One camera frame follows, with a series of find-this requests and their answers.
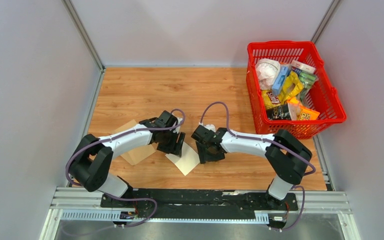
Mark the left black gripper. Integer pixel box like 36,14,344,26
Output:
156,129,185,157

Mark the white letter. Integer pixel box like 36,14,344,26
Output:
165,143,200,176

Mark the brown paper envelope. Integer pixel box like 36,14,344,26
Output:
110,119,156,166

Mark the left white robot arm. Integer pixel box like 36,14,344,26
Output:
65,110,186,208

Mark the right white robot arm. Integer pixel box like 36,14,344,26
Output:
191,124,316,210

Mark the black snack packet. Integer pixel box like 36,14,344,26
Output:
266,104,292,121

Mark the blue box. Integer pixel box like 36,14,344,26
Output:
271,64,290,96

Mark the orange snack bag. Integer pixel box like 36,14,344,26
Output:
287,97,320,121

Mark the white crumpled bag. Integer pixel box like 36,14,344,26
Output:
255,58,281,91

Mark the red plastic basket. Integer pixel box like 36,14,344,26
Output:
246,40,347,139

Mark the yellow snack bag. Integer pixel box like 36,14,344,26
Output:
277,71,304,104

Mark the green packet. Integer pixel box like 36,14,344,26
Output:
298,71,319,101

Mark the white red small box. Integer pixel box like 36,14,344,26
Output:
290,60,316,75

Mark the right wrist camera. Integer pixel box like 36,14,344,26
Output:
200,123,217,132

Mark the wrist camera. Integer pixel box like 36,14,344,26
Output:
200,123,217,132
172,117,184,134

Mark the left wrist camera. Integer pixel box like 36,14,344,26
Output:
172,117,184,134

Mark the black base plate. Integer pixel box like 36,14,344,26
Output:
100,188,299,220

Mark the aluminium frame rail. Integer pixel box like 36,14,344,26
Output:
40,187,361,240

